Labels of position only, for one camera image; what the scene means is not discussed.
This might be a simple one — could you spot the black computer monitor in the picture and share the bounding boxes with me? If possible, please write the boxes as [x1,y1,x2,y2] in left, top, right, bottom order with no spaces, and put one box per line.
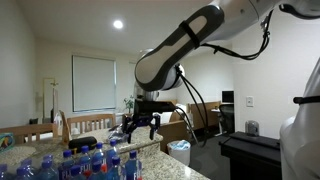
[221,89,235,104]

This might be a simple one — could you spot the blue capped Fiji water bottle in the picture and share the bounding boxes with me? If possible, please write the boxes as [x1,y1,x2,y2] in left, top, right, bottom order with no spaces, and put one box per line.
[41,153,56,165]
[105,139,121,164]
[20,159,36,178]
[35,160,60,180]
[107,156,127,180]
[67,165,86,180]
[0,163,11,180]
[13,167,31,180]
[59,149,76,180]
[92,142,108,168]
[78,145,94,176]
[88,161,108,180]
[124,149,143,180]

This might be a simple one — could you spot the round recessed ceiling light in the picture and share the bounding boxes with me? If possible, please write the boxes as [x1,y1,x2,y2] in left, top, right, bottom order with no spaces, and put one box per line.
[112,19,124,30]

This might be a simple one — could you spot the black velcro strap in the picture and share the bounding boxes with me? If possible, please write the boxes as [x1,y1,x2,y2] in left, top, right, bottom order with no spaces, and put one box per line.
[292,95,320,105]
[178,20,201,50]

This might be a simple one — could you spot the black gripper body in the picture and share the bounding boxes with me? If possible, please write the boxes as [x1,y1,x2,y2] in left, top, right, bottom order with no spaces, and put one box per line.
[132,112,154,127]

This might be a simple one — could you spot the white wall light switch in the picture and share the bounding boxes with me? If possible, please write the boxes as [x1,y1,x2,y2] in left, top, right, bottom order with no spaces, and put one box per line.
[245,95,255,108]

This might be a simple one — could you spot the green potted plant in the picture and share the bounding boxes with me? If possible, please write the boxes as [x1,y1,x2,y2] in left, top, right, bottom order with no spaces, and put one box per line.
[123,95,136,115]

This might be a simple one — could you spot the grey cylindrical speaker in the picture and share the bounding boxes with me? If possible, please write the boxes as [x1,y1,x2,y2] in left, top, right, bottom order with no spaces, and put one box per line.
[244,119,260,138]

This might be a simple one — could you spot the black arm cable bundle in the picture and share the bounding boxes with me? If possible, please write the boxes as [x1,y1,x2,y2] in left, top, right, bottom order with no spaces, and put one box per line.
[174,9,275,147]

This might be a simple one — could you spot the black equipment cabinet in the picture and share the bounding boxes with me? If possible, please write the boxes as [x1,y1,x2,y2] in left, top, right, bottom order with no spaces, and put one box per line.
[219,130,283,180]

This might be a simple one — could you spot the wooden slatted chair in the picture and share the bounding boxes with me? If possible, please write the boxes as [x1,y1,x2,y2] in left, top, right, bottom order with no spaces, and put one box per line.
[66,113,117,136]
[58,109,73,145]
[0,122,60,145]

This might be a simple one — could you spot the colourful tissue box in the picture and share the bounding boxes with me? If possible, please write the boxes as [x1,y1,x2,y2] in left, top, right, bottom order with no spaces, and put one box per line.
[0,132,16,154]

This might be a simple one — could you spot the white trash bin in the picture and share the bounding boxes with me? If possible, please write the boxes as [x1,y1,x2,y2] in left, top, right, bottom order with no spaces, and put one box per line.
[166,139,192,167]

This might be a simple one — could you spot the clear plastic wrap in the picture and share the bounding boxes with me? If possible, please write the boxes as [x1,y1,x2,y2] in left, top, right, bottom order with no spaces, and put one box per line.
[107,129,129,145]

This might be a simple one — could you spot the black glasses case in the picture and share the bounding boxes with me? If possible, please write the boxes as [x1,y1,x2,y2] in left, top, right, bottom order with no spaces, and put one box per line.
[68,135,98,150]

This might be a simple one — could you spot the black office chair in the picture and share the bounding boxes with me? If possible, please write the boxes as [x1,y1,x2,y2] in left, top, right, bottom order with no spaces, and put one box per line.
[218,103,236,135]

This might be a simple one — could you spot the wooden desk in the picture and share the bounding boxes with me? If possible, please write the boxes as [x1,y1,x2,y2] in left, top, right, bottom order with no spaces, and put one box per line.
[189,100,223,132]

